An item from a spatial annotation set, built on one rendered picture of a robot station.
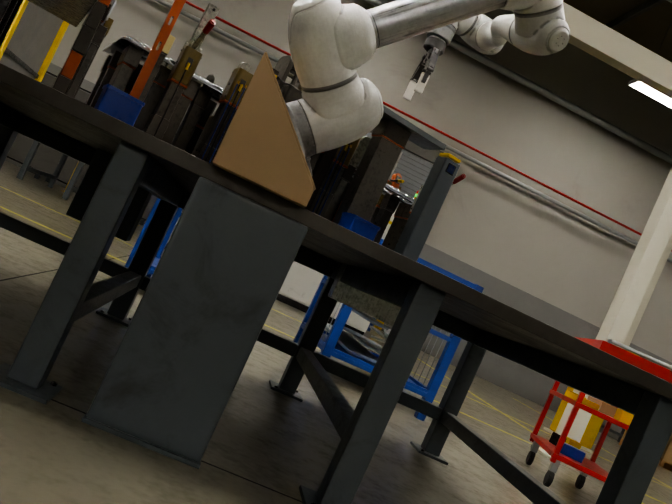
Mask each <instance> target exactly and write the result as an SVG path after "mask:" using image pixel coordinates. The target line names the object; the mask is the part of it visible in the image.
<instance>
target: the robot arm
mask: <svg viewBox="0 0 672 504"><path fill-rule="evenodd" d="M499 8H500V9H503V10H514V14H512V15H500V16H498V17H496V18H495V19H494V20H492V19H490V18H489V17H488V16H486V15H483V14H484V13H487V12H490V11H493V10H496V9H499ZM425 32H427V39H426V41H425V43H424V45H423V47H424V49H425V50H426V51H427V53H426V54H424V55H423V56H422V59H421V61H420V63H419V64H418V66H417V68H416V70H415V71H414V73H413V75H412V77H411V78H410V82H409V85H408V87H407V89H406V91H405V93H404V95H403V98H404V99H406V100H408V101H411V98H412V96H413V94H414V92H417V93H419V94H422V93H423V90H424V88H425V86H426V84H427V82H428V80H429V77H430V75H431V73H433V72H434V68H435V65H436V62H437V59H438V56H441V55H443V53H444V51H445V49H446V46H448V45H449V44H450V42H451V40H452V38H453V36H454V35H455V33H456V34H457V35H459V36H460V37H461V38H462V39H463V40H464V41H465V42H466V43H467V44H468V45H470V46H471V47H472V48H474V49H475V50H477V51H478V52H480V53H482V54H486V55H495V54H497V53H498V52H500V51H501V49H502V48H503V46H504V44H505V43H506V42H507V41H508V42H509V43H511V44H512V45H513V46H515V47H517V48H518V49H520V50H522V51H523V52H526V53H529V54H533V55H541V56H543V55H549V54H552V53H556V52H558V51H560V50H562V49H563V48H565V47H566V45H567V44H568V42H569V39H570V30H569V27H568V24H567V22H566V21H565V15H564V7H563V0H396V1H393V2H390V3H387V4H384V5H381V6H378V7H375V8H371V9H368V10H365V9H364V8H363V7H361V6H359V5H357V4H354V3H351V4H341V1H340V0H298V1H296V2H295V3H294V4H293V6H292V9H291V12H290V14H289V19H288V42H289V47H290V52H291V57H292V61H293V64H294V68H295V71H296V74H297V77H298V79H299V82H300V85H301V88H302V98H301V99H299V100H296V101H292V102H288V103H286V102H285V104H286V107H287V109H288V112H289V115H290V118H291V121H292V123H293V126H294V129H295V132H296V134H297V137H298V140H299V143H300V145H301V148H302V151H303V154H304V156H305V159H306V162H307V165H308V167H309V170H310V173H311V176H313V175H312V169H311V164H310V160H311V158H310V156H312V155H315V154H318V153H321V152H325V151H329V150H332V149H336V148H338V147H341V146H344V145H347V144H349V143H351V142H354V141H356V140H358V139H360V138H361V137H363V136H365V135H366V134H368V133H369V132H370V131H371V130H373V129H374V128H375V127H376V126H377V125H378V124H379V122H380V120H381V119H382V117H383V113H384V108H383V101H382V97H381V94H380V92H379V90H378V89H377V87H376V86H375V85H374V84H373V83H372V82H371V81H369V80H368V79H366V78H359V76H358V74H357V71H356V68H358V67H360V66H361V65H363V64H364V63H365V62H367V61H369V60H370V59H371V57H372V56H373V54H374V52H375V51H376V48H380V47H383V46H386V45H389V44H392V43H395V42H398V41H401V40H404V39H407V38H410V37H413V36H416V35H419V34H422V33H425ZM415 79H416V80H415Z"/></svg>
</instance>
